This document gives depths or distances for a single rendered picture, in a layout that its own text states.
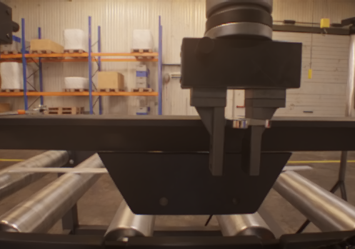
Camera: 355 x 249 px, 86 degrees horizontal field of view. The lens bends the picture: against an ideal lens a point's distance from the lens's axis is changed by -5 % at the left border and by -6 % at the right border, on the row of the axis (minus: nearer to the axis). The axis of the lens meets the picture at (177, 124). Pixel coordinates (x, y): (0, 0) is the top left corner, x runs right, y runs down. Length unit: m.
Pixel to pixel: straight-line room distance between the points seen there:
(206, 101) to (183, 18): 9.89
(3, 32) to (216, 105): 0.29
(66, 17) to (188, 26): 5.59
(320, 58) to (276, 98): 11.51
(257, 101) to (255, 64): 0.04
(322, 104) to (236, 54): 11.49
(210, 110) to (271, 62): 0.08
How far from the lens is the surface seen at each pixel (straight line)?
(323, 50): 11.93
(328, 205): 0.74
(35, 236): 0.50
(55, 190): 0.77
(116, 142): 0.37
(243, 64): 0.23
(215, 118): 0.23
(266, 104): 0.25
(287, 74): 0.25
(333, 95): 12.05
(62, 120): 0.31
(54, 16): 11.51
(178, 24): 9.99
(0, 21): 0.35
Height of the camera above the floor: 1.19
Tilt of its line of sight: 6 degrees down
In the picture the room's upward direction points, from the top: 1 degrees clockwise
